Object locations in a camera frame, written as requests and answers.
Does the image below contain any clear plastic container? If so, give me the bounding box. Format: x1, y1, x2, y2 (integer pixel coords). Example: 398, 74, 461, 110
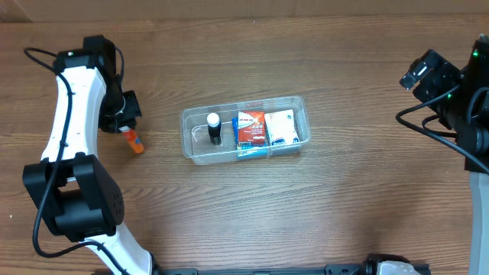
180, 95, 311, 165

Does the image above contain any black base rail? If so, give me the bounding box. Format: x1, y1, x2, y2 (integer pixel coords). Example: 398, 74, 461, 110
153, 254, 432, 275

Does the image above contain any orange bottle white cap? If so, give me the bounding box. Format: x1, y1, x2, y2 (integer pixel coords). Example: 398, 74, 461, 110
119, 126, 144, 154

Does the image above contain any red medicine box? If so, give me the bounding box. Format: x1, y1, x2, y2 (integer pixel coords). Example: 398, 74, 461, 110
238, 111, 266, 145

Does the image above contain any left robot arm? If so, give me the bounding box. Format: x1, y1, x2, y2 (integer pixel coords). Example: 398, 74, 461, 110
22, 35, 163, 274

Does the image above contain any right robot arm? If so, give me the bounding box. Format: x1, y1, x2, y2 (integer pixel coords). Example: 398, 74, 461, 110
400, 34, 488, 274

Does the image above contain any white blue medicine box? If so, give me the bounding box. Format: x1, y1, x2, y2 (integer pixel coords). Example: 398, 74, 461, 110
264, 109, 300, 146

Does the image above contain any black bottle white cap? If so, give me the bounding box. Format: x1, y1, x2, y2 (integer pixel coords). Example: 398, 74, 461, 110
207, 112, 222, 145

